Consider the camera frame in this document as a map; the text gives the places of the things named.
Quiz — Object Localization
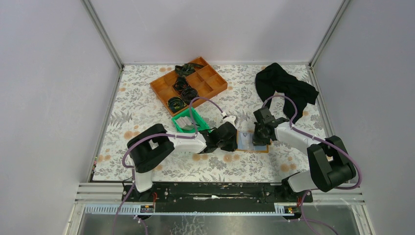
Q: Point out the orange leather card holder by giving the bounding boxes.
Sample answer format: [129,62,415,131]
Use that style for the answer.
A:
[236,131,269,153]

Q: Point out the silver VIP card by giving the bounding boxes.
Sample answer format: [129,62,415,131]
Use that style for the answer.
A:
[237,132,254,150]

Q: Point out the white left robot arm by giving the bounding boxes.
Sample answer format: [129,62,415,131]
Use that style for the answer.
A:
[122,122,237,201]

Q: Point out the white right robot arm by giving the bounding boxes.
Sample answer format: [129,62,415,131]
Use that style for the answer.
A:
[253,107,357,202]

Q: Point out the stack of white cards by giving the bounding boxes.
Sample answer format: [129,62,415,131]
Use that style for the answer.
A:
[176,116,194,131]

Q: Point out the green plastic bin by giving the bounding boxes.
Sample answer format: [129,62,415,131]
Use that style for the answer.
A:
[172,108,210,133]

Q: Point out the black cloth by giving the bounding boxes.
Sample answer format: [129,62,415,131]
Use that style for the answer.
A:
[255,63,319,123]

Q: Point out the rolled dark belt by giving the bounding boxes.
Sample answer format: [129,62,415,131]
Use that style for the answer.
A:
[167,96,187,114]
[180,87,199,105]
[173,76,189,94]

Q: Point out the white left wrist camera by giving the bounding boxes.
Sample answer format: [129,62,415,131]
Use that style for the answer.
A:
[222,115,237,127]

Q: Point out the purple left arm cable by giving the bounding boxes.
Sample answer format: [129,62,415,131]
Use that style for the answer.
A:
[112,96,228,235]

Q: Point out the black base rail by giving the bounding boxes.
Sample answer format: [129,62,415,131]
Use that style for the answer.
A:
[121,182,313,213]

